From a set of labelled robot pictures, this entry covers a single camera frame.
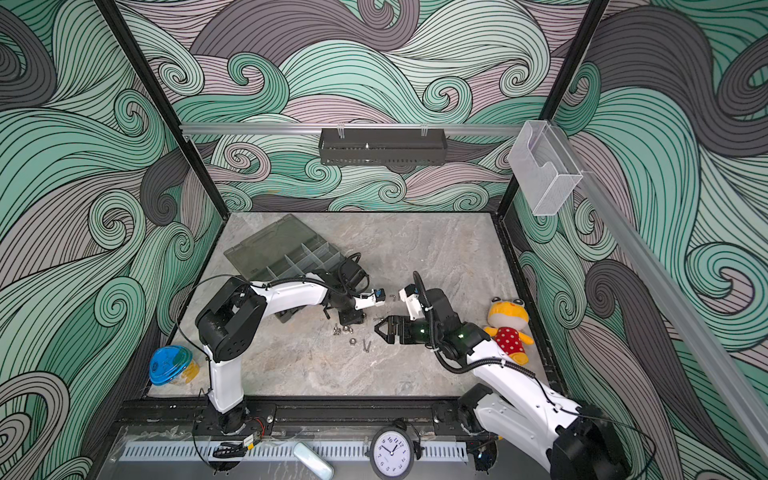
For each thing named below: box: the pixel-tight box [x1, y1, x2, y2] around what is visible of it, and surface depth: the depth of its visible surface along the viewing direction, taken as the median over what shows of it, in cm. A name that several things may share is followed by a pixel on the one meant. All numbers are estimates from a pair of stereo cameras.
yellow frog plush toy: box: [483, 296, 535, 366], surface depth 85 cm
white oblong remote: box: [293, 441, 335, 480], surface depth 66 cm
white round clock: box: [370, 426, 414, 480], surface depth 68 cm
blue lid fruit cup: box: [149, 345, 200, 386], surface depth 75 cm
